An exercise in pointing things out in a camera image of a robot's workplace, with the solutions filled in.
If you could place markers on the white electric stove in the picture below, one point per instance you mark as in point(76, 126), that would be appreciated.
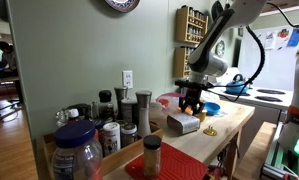
point(275, 105)

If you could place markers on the white crumpled napkin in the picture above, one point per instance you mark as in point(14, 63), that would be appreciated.
point(222, 114)

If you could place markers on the white spice shaker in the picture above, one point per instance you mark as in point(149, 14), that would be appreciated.
point(111, 138)

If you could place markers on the white paper on refrigerator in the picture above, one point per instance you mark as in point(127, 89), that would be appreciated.
point(270, 40)

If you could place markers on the white plastic tub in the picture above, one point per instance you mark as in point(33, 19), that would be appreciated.
point(155, 111)

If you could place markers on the person in background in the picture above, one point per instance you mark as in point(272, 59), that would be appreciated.
point(7, 55)

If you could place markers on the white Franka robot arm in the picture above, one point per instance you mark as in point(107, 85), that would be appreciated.
point(242, 10)

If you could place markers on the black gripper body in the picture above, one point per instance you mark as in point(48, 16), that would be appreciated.
point(193, 96)

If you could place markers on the steel and white salt grinder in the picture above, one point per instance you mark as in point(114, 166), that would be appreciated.
point(144, 116)

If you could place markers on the silver-lid glass jar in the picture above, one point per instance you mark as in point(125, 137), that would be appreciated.
point(128, 135)

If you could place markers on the round brass lid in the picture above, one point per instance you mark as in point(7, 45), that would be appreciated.
point(210, 131)

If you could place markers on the orange fridge magnet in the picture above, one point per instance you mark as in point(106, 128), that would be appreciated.
point(283, 34)

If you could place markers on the black-lid spice jar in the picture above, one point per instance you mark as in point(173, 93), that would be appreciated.
point(152, 156)

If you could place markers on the blue paper on refrigerator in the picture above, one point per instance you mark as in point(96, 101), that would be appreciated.
point(294, 37)

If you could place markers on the large black frying pan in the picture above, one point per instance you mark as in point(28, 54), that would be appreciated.
point(216, 8)

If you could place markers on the orange plastic lid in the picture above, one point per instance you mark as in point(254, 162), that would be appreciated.
point(191, 110)

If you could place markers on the white-cap red bottle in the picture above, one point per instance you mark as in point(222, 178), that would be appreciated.
point(73, 115)

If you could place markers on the clear glass jar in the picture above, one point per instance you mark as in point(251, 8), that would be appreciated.
point(61, 118)

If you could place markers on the blue kettle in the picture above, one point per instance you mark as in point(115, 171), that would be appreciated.
point(235, 88)

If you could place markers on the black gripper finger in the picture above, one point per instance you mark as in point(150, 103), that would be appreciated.
point(184, 106)
point(200, 107)

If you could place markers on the white wall outlet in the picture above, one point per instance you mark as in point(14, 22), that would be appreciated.
point(127, 79)

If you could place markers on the white rectangular tin can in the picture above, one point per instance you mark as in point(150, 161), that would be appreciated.
point(184, 124)

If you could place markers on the black-cap dark bottle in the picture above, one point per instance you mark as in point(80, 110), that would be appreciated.
point(106, 105)

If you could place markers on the red silicone mat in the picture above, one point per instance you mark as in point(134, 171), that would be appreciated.
point(179, 165)

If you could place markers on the black tripod legs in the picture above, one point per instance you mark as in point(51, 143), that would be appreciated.
point(4, 111)

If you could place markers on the blue plastic bowl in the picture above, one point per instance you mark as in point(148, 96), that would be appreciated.
point(212, 108)

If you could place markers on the white refrigerator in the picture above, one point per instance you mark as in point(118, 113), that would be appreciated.
point(279, 71)

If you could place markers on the small slim glass bottle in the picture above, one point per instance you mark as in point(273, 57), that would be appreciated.
point(94, 110)

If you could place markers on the grey labelled canister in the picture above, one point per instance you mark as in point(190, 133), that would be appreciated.
point(129, 110)

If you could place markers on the steel and dark pepper grinder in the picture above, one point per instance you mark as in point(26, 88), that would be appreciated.
point(120, 96)

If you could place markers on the clear container with red lid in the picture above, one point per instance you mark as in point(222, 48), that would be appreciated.
point(167, 100)

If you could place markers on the wooden tray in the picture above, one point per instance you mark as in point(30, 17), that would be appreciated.
point(122, 156)

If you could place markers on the large blue-lid plastic jar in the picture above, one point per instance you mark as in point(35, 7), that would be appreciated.
point(76, 153)

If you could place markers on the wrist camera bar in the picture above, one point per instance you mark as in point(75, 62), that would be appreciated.
point(192, 84)

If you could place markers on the aluminium robot stand frame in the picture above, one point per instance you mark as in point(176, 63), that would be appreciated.
point(272, 160)

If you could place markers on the small gold jar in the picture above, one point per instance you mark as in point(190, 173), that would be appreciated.
point(204, 116)

